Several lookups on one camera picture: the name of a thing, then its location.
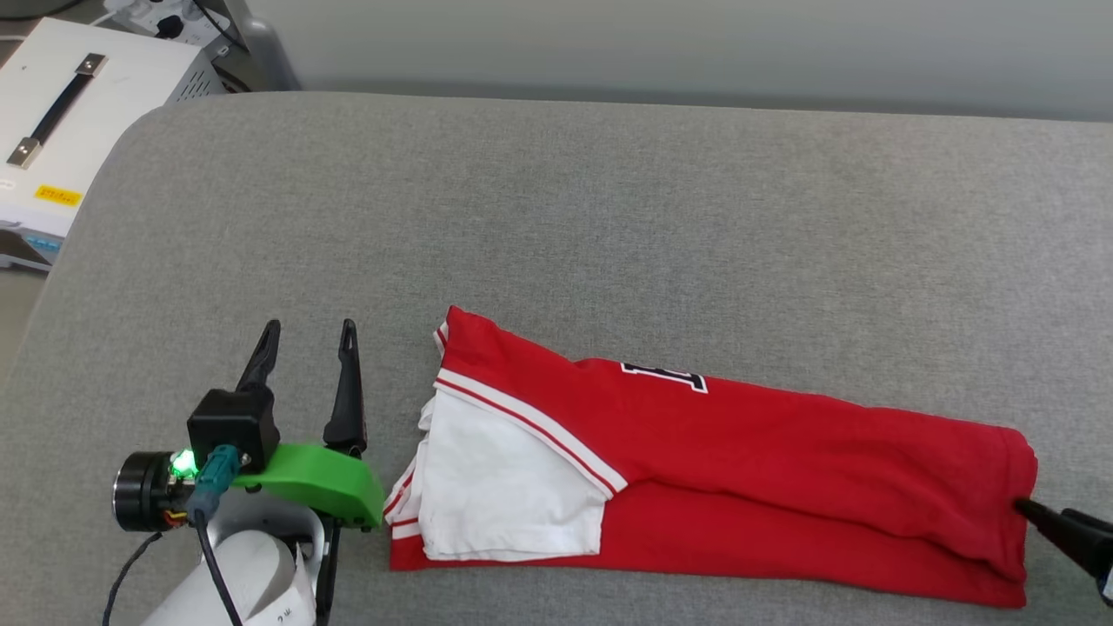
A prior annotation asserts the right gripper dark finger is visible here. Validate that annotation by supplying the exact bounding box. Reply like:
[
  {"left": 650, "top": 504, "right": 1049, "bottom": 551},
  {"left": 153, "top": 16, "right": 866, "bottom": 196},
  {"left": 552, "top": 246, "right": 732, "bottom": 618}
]
[
  {"left": 1063, "top": 508, "right": 1113, "bottom": 536},
  {"left": 1012, "top": 496, "right": 1113, "bottom": 585}
]

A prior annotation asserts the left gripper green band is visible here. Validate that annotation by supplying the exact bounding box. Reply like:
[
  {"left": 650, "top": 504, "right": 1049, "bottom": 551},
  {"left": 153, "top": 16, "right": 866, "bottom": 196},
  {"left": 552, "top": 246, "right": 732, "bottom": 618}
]
[{"left": 112, "top": 318, "right": 386, "bottom": 626}]

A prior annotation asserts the red and white garment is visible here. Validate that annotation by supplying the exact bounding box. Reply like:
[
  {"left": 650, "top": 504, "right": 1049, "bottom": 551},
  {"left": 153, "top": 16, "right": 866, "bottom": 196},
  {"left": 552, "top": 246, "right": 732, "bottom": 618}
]
[{"left": 383, "top": 304, "right": 1041, "bottom": 609}]

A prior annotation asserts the white power strip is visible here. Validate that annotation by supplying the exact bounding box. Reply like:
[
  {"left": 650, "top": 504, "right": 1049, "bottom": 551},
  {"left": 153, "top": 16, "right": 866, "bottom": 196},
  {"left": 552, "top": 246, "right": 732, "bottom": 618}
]
[{"left": 103, "top": 0, "right": 234, "bottom": 50}]

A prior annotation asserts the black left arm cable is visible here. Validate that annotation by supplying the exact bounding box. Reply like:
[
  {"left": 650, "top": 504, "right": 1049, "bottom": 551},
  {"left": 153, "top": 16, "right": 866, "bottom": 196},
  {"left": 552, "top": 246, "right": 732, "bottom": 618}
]
[{"left": 102, "top": 444, "right": 246, "bottom": 626}]

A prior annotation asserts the white box device black handle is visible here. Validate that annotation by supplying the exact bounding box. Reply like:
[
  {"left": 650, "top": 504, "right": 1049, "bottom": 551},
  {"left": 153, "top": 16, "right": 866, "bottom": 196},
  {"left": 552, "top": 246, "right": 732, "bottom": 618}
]
[{"left": 0, "top": 17, "right": 234, "bottom": 275}]

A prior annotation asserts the grey metal post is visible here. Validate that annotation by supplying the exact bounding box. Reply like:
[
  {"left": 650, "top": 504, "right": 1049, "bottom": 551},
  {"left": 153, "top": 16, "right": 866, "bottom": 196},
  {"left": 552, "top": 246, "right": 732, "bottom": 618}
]
[{"left": 221, "top": 0, "right": 303, "bottom": 93}]

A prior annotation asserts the short black plug cable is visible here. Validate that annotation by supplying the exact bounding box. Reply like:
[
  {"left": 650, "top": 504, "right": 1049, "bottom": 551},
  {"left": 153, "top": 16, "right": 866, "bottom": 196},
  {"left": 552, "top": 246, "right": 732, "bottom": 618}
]
[{"left": 190, "top": 0, "right": 251, "bottom": 53}]

